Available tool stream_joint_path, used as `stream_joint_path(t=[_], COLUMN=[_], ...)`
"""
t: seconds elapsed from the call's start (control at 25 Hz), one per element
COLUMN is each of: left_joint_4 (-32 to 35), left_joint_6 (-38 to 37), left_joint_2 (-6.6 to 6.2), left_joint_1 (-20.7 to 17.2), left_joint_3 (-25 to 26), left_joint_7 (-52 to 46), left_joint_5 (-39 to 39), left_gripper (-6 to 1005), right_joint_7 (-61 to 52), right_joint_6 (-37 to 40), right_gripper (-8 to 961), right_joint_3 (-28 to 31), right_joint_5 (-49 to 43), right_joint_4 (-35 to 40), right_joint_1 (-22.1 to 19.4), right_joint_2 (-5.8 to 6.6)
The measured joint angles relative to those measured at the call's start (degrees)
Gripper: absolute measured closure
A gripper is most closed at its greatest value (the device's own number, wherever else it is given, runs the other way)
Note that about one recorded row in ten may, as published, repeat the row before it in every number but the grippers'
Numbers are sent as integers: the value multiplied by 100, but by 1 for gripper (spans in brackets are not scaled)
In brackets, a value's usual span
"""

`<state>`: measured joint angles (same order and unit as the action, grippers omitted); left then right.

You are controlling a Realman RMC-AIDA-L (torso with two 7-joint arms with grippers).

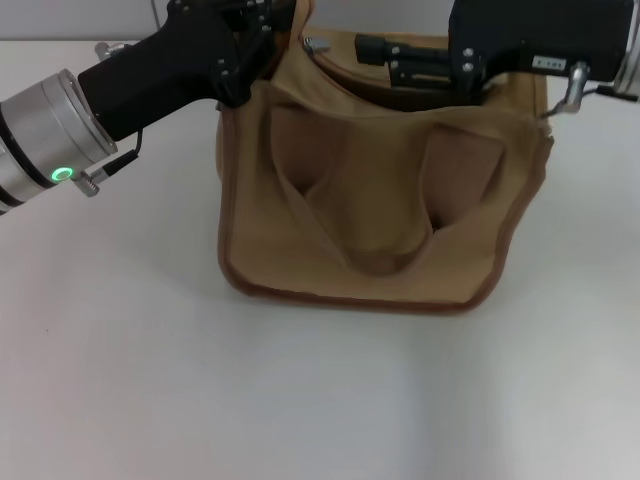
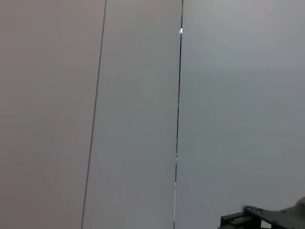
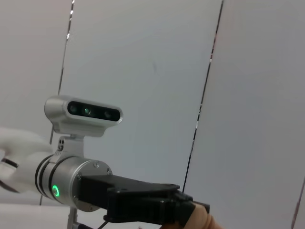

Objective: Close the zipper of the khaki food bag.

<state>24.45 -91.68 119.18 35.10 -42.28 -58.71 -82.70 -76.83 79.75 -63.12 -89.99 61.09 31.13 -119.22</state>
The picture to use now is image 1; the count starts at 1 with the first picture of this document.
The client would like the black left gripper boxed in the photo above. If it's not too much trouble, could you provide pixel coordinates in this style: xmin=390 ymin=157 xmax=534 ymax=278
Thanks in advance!
xmin=77 ymin=0 xmax=297 ymax=144

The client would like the right gripper connector cable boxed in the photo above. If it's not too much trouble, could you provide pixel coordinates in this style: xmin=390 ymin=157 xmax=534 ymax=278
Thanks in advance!
xmin=542 ymin=62 xmax=640 ymax=119

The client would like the khaki canvas food bag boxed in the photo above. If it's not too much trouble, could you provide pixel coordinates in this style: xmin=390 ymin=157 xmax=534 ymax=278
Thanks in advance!
xmin=217 ymin=0 xmax=556 ymax=316

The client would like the silver connector with grey cable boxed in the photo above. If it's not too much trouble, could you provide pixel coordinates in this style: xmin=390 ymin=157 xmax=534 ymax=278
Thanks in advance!
xmin=94 ymin=42 xmax=132 ymax=59

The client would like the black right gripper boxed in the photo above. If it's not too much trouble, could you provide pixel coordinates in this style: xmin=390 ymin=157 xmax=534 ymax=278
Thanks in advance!
xmin=448 ymin=0 xmax=636 ymax=94

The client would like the silver connector with black cable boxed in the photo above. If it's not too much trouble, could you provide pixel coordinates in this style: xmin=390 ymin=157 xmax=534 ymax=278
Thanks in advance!
xmin=74 ymin=129 xmax=146 ymax=199

